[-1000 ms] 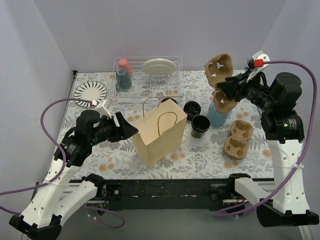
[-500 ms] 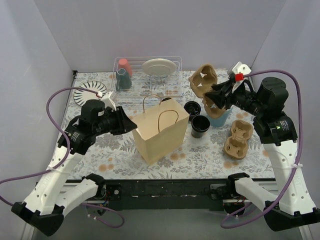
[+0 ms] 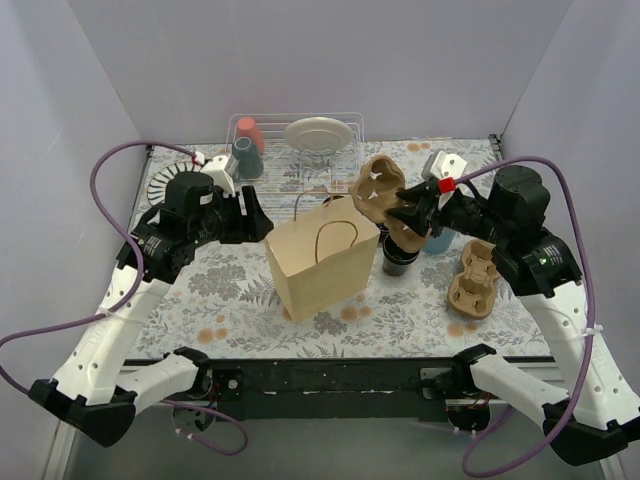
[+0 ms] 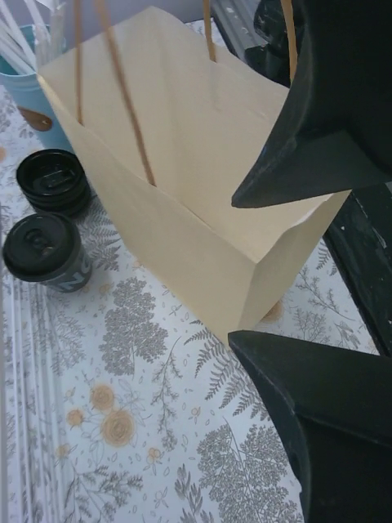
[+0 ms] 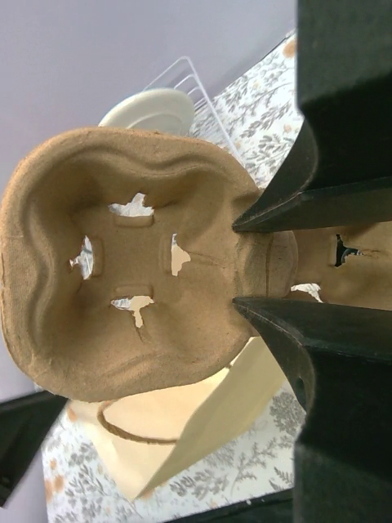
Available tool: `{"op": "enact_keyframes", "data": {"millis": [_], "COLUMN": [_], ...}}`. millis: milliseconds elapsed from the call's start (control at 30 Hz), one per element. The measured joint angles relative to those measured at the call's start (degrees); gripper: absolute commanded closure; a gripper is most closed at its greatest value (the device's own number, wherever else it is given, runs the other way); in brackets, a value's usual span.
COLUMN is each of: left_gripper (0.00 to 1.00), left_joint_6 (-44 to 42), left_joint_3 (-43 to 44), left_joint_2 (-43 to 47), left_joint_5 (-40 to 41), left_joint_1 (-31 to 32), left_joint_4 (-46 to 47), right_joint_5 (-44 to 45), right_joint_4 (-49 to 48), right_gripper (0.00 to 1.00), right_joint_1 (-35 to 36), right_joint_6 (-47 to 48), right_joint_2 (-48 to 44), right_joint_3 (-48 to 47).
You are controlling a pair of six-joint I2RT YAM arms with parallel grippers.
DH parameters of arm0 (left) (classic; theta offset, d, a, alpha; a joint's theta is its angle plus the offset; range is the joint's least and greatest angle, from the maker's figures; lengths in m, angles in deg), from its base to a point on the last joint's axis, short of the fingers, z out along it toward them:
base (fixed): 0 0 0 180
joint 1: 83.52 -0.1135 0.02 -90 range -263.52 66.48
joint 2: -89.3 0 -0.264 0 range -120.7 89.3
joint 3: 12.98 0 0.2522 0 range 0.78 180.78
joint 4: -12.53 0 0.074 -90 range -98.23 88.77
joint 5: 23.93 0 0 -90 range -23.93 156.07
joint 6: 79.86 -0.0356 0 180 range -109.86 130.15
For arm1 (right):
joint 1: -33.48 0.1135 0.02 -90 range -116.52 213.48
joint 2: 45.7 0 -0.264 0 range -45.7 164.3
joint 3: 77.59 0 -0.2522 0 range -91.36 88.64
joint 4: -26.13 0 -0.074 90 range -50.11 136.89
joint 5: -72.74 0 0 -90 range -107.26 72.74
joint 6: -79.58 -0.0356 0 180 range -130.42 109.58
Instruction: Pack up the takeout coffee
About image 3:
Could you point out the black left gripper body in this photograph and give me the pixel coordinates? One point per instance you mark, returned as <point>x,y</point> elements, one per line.
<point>235,216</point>

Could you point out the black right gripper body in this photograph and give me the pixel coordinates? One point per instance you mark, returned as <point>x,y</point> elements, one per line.
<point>435,211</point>

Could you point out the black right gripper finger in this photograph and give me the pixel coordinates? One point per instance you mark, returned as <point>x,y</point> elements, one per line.
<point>419,218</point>
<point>428,190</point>

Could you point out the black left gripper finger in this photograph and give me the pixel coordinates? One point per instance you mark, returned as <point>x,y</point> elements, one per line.
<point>257,228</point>
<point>252,204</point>

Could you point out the stack of black cups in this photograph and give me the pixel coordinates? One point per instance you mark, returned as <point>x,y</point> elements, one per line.
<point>396,260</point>

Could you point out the single brown cup carrier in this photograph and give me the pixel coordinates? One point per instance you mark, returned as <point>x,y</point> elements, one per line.
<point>374,192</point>

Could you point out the brown cardboard cup carriers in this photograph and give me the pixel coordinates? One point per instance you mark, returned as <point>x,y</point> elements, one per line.
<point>472,292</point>

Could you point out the brown paper bag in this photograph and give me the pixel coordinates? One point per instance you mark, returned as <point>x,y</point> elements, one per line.
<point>322,256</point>

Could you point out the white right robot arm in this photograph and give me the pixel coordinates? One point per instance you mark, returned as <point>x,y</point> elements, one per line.
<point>596,413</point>

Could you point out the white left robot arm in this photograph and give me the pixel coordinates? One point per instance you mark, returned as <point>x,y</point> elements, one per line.
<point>89,391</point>

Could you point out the blue cup holder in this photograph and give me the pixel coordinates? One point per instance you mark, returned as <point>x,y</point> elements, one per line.
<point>437,245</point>

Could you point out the stack of black lids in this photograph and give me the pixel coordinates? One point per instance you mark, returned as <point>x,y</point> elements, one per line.
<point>383,229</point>

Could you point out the dark green mug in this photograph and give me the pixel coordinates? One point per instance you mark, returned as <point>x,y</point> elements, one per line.
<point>250,164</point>

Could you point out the pink cup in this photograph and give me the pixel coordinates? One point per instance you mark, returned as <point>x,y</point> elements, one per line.
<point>247,127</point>

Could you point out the striped black white plate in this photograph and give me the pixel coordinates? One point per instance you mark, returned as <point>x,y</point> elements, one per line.
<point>156,188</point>

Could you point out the cream ceramic plate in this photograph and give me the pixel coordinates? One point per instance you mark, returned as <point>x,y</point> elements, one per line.
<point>318,134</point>

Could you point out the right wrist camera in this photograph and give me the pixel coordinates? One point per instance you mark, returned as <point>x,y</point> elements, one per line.
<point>445,169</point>

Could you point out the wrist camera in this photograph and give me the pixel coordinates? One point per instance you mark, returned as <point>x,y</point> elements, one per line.
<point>445,169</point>
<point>223,169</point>

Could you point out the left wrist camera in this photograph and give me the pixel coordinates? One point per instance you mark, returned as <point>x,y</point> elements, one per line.
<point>223,169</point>

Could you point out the white wire dish rack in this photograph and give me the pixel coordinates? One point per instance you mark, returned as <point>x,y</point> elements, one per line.
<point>300,155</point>

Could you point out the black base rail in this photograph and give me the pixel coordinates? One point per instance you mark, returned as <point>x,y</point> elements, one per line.
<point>337,388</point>

